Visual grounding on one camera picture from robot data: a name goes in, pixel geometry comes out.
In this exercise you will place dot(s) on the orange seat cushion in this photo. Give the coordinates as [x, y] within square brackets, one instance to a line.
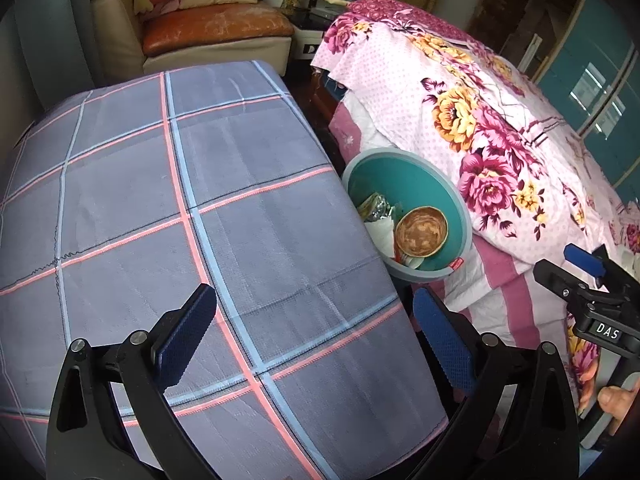
[215, 25]

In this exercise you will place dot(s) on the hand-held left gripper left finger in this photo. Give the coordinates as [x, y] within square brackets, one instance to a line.
[185, 340]

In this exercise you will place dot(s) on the teal trash bin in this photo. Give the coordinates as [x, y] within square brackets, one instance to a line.
[425, 180]

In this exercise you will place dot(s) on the pink floral blanket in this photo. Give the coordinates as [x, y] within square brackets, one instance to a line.
[500, 135]

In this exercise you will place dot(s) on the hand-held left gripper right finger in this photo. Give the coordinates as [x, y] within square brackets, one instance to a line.
[442, 347]

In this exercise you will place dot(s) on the person's right hand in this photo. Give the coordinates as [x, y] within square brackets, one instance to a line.
[615, 402]

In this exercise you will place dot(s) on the dark wooden bedside cabinet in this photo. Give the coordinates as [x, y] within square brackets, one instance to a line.
[325, 100]

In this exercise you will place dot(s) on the brown stained paper bowl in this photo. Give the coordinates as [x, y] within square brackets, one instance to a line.
[421, 232]

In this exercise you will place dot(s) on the black electronic device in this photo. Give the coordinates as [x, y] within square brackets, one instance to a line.
[320, 0]

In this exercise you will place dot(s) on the white low cabinet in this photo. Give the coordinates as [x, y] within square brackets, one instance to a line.
[310, 35]

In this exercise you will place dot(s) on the teal cabinet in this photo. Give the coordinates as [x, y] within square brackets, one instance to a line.
[600, 60]

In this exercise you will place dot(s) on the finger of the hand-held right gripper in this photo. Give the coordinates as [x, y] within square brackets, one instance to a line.
[585, 259]
[560, 280]

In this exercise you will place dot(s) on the cream sofa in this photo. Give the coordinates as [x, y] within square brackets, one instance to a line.
[115, 35]

